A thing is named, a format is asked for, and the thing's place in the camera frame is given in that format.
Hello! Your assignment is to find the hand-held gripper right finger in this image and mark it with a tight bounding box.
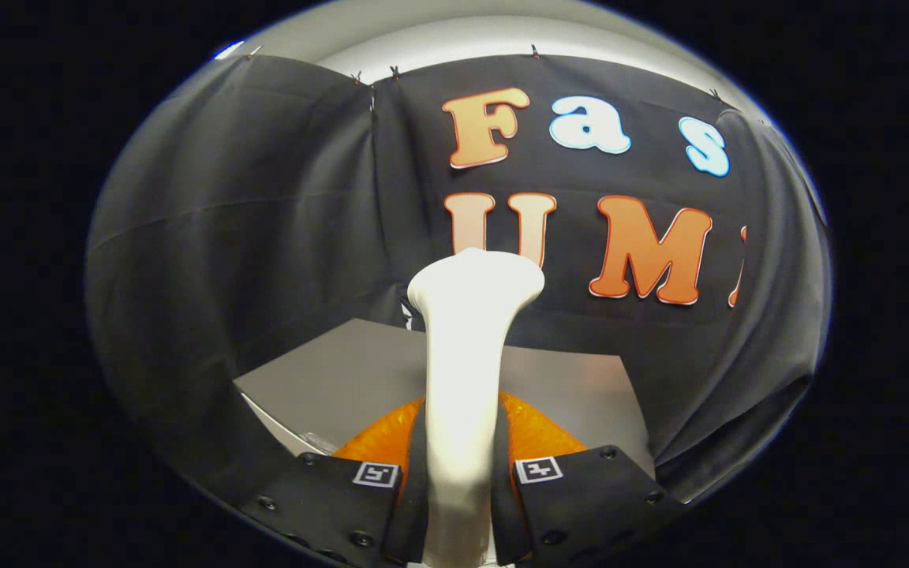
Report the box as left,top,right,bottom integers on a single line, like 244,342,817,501
490,390,688,568

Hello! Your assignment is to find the grey drawer cabinet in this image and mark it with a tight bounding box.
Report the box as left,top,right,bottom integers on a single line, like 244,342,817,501
234,318,655,478

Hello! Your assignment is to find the white garment steamer head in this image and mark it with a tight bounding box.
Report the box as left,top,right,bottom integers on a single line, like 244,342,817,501
407,247,546,568

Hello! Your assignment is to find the black backdrop cloth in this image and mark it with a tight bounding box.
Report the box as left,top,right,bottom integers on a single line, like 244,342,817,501
85,54,832,506

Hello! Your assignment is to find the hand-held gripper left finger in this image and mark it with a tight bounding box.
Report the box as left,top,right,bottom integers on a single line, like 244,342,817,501
241,394,432,568

